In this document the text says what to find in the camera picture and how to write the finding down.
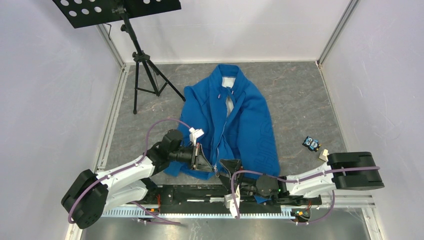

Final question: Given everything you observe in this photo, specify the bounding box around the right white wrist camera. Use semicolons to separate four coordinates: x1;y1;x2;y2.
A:
224;185;241;219

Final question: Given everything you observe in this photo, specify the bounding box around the blue zip-up jacket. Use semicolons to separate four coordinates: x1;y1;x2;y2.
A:
165;64;280;180

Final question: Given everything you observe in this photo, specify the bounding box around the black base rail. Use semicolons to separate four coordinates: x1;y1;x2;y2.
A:
125;184;322;215

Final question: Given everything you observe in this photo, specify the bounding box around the blue white block toy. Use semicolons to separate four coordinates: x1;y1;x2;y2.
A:
318;149;329;162

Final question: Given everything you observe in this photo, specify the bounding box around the black owl toy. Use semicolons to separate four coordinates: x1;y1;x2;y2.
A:
302;136;322;152

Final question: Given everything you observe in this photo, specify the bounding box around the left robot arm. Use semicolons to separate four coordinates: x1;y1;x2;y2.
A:
61;127;214;229

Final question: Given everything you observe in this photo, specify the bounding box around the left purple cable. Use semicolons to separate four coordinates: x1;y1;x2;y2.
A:
67;118;193;224

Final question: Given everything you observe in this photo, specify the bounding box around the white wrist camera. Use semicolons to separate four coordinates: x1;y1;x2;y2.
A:
224;185;241;219
188;127;204;145

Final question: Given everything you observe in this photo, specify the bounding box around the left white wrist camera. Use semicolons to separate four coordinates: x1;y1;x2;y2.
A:
188;127;204;145

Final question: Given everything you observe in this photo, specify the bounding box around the black music stand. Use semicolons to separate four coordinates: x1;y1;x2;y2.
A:
53;0;186;115

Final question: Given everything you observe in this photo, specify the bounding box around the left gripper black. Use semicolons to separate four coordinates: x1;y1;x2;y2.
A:
169;143;214;173

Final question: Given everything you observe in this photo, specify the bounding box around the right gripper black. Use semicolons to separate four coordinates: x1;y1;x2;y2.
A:
218;159;271;200

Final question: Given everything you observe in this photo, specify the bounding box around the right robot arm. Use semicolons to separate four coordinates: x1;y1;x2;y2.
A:
220;151;385;206

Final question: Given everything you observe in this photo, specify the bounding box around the white toothed cable duct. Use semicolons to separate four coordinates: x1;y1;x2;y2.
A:
101;205;295;220

